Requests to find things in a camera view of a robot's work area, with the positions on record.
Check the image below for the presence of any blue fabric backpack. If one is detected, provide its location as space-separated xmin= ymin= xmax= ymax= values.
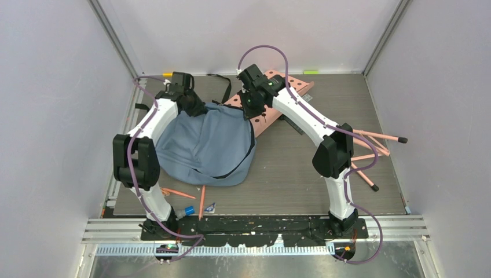
xmin=156 ymin=101 xmax=257 ymax=187

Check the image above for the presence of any pink perforated music stand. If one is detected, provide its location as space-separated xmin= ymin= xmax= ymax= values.
xmin=222 ymin=69 xmax=408 ymax=193

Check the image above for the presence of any blue grey glue stick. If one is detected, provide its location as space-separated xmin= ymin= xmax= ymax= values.
xmin=175 ymin=206 xmax=195 ymax=220

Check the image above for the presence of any orange pencil long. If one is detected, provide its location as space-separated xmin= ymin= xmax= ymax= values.
xmin=199 ymin=185 xmax=206 ymax=221

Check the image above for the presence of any purple cable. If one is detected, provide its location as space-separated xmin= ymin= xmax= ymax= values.
xmin=126 ymin=76 xmax=205 ymax=263
xmin=237 ymin=45 xmax=383 ymax=265

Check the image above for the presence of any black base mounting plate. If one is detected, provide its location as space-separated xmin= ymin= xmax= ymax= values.
xmin=139 ymin=215 xmax=368 ymax=247

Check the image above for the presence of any aluminium front rail frame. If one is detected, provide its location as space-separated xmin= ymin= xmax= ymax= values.
xmin=80 ymin=76 xmax=433 ymax=258

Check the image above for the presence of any orange pencil short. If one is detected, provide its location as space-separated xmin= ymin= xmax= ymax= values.
xmin=161 ymin=188 xmax=196 ymax=199

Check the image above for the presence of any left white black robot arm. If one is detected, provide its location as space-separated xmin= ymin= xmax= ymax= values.
xmin=112 ymin=72 xmax=207 ymax=240

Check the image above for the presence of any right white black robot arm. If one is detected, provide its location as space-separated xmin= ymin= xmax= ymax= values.
xmin=237 ymin=64 xmax=358 ymax=238

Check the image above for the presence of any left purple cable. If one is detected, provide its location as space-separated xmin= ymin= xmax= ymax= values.
xmin=126 ymin=76 xmax=205 ymax=263

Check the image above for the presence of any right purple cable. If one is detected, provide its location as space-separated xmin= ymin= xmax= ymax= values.
xmin=237 ymin=45 xmax=383 ymax=265

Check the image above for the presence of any dark grey lego plate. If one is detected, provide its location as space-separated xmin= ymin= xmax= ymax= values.
xmin=274 ymin=93 xmax=316 ymax=138

